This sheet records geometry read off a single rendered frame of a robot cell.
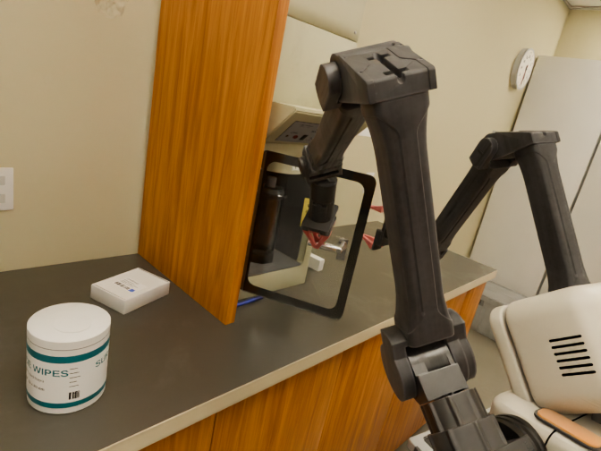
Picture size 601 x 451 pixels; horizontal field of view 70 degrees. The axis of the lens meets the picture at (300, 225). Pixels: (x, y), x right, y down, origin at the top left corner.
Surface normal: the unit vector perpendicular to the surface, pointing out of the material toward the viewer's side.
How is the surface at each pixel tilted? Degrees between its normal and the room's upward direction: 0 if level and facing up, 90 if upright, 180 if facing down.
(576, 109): 90
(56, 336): 0
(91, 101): 90
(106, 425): 1
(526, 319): 86
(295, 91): 90
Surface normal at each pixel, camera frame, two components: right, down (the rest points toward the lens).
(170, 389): 0.19, -0.94
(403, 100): 0.20, 0.29
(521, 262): -0.68, 0.08
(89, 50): 0.70, 0.34
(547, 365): -0.84, 0.00
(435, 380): -0.01, -0.47
